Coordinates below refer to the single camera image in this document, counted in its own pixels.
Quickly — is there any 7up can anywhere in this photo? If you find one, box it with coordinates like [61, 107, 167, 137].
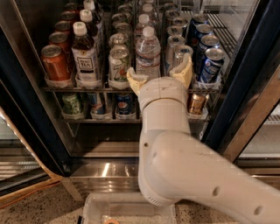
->
[109, 32, 130, 48]
[108, 45, 130, 82]

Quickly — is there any orange soda can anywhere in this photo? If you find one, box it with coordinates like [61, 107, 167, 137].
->
[41, 45, 70, 81]
[54, 21, 71, 35]
[49, 31, 71, 53]

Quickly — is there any gold can lower shelf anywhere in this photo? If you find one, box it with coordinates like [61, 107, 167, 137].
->
[188, 94, 207, 116]

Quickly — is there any front blue pepsi can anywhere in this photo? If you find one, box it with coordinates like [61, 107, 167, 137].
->
[198, 47, 225, 83]

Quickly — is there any top wire shelf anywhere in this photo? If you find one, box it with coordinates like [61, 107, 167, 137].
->
[43, 87, 221, 94]

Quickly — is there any right fridge sliding door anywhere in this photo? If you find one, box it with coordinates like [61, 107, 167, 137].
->
[222, 65, 280, 165]

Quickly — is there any front silver energy drink can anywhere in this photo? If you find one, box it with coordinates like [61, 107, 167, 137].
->
[172, 45, 193, 67]

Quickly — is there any front tea bottle white cap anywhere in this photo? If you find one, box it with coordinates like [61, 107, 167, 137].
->
[72, 22, 100, 81]

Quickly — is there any pepsi can lower shelf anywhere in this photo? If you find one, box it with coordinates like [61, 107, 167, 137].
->
[116, 94, 133, 115]

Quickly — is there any front orange soda can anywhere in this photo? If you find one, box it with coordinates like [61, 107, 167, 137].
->
[41, 45, 70, 81]

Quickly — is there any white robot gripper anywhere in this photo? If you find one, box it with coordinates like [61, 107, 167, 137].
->
[127, 53, 193, 105]

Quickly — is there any green can lower shelf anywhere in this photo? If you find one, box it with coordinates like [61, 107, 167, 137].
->
[62, 93, 82, 115]

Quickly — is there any lower wire shelf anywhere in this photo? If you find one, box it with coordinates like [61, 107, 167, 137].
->
[61, 117, 210, 123]

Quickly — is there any open fridge glass door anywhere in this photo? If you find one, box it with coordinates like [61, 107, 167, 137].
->
[0, 82, 62, 206]

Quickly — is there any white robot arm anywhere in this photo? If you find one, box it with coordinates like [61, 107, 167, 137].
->
[127, 55, 280, 224]

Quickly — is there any clear plastic bin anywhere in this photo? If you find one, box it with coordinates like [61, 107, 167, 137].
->
[81, 192, 177, 224]

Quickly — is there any blue can lower shelf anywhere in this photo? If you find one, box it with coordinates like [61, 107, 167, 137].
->
[87, 93, 106, 115]

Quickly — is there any blue pepsi can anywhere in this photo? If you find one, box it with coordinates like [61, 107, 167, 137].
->
[195, 34, 220, 74]
[198, 47, 225, 83]
[191, 24, 214, 47]

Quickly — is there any wire shelf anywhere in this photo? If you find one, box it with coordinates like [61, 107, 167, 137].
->
[61, 117, 210, 123]
[43, 87, 221, 94]

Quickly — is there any front clear water bottle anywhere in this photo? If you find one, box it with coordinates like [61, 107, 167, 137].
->
[136, 25, 161, 80]

